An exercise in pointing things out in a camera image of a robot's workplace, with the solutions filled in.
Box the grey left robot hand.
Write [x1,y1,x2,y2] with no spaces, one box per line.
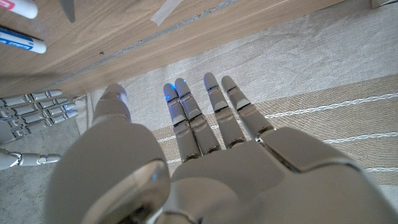
[45,73,398,224]

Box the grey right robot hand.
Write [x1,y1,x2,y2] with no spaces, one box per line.
[0,89,79,171]

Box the red marker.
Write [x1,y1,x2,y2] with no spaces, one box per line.
[0,0,39,19]

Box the grey tape outline marking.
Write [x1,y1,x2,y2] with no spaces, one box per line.
[40,0,240,91]

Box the blue marker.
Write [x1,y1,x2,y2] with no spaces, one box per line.
[0,26,47,54]

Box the beige striped curtain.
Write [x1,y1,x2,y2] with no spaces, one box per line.
[74,0,398,187]

